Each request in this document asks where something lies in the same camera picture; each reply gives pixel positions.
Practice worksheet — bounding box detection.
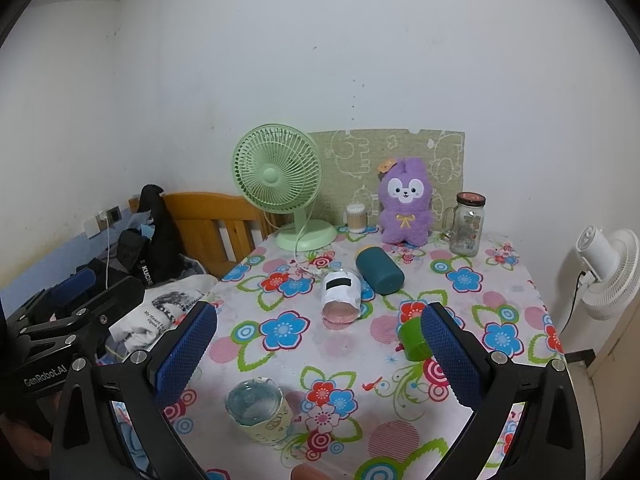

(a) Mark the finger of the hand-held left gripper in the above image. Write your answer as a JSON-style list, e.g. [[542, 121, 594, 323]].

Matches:
[[5, 267, 109, 334], [20, 276, 147, 356]]

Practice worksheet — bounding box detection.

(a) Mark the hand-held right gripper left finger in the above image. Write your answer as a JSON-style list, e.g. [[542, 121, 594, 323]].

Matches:
[[50, 301, 218, 480]]

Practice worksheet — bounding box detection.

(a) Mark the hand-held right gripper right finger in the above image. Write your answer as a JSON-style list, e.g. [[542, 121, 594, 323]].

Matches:
[[420, 302, 587, 480]]

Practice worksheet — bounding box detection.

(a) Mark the small green cup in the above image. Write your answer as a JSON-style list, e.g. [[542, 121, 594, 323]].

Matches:
[[397, 316, 434, 363]]

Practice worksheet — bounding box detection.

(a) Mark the clear glass cup printed band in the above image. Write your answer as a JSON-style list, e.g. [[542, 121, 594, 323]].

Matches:
[[225, 376, 295, 447]]

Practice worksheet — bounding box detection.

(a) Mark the teal cup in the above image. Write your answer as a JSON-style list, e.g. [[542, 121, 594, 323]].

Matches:
[[355, 246, 405, 296]]

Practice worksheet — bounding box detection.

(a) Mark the white cup with pink lid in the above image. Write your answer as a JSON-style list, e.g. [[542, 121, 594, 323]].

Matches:
[[320, 270, 364, 326]]

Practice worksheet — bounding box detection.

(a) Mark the white printed cloth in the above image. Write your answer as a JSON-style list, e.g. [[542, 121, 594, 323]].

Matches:
[[107, 275, 219, 357]]

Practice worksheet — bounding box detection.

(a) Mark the black bag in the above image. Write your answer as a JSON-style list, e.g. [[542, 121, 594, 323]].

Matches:
[[117, 184, 189, 287]]

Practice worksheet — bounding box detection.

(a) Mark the blue cloth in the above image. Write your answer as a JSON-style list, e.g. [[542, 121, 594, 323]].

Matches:
[[132, 210, 159, 239]]

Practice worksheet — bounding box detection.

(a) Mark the floral tablecloth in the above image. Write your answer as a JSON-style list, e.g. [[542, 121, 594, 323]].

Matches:
[[110, 222, 567, 480]]

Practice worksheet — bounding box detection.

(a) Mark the wooden chair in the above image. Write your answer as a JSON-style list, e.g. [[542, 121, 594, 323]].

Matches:
[[129, 191, 281, 281]]

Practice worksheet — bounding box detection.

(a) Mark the glass jar mug with lid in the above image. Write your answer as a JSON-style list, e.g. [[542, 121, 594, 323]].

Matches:
[[440, 191, 487, 258]]

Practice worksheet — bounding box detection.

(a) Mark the purple plush toy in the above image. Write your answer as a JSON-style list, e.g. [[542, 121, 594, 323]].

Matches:
[[376, 156, 437, 247]]

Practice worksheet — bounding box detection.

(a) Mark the cotton swab jar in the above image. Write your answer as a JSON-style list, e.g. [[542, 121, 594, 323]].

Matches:
[[346, 202, 370, 234]]

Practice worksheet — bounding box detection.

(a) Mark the white standing fan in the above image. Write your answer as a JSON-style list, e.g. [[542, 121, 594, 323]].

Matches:
[[575, 225, 640, 322]]

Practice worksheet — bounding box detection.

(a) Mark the green desk fan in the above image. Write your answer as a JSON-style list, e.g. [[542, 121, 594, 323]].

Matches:
[[231, 125, 339, 252]]

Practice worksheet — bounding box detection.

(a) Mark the white charger cable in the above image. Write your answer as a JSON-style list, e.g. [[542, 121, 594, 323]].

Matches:
[[101, 212, 114, 281]]

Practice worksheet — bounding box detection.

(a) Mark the wall socket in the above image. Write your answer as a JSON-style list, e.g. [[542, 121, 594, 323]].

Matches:
[[95, 205, 123, 229]]

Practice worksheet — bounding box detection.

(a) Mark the black fan power cable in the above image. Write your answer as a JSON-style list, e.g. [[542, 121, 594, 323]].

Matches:
[[560, 269, 587, 337]]

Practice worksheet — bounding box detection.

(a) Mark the white fan cable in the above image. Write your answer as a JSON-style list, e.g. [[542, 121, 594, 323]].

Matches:
[[294, 220, 326, 277]]

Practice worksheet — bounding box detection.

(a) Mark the green elephant print wall mat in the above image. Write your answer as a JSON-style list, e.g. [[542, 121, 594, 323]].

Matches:
[[307, 130, 466, 227]]

